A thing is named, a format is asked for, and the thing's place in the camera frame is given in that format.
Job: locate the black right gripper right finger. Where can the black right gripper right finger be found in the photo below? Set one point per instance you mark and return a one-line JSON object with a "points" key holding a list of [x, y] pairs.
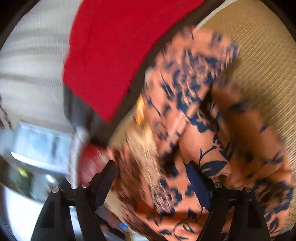
{"points": [[247, 222]]}

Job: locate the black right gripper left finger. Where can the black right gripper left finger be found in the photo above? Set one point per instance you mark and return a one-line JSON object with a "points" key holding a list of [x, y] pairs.
{"points": [[54, 221]]}

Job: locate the orange floral satin garment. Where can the orange floral satin garment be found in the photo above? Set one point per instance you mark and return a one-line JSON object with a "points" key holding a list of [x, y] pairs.
{"points": [[193, 114]]}

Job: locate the red snack bag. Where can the red snack bag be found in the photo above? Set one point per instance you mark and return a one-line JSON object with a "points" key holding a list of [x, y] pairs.
{"points": [[92, 160]]}

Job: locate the beige dotted curtain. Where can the beige dotted curtain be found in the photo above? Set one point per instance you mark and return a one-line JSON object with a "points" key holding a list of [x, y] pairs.
{"points": [[32, 60]]}

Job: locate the woven tan seat mat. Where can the woven tan seat mat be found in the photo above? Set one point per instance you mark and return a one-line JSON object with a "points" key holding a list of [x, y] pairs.
{"points": [[264, 70]]}

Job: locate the red quilted cushion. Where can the red quilted cushion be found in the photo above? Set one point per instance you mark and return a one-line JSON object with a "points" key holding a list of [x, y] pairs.
{"points": [[108, 42]]}

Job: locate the white window frame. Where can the white window frame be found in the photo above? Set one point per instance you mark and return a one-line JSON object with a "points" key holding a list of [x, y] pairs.
{"points": [[42, 148]]}

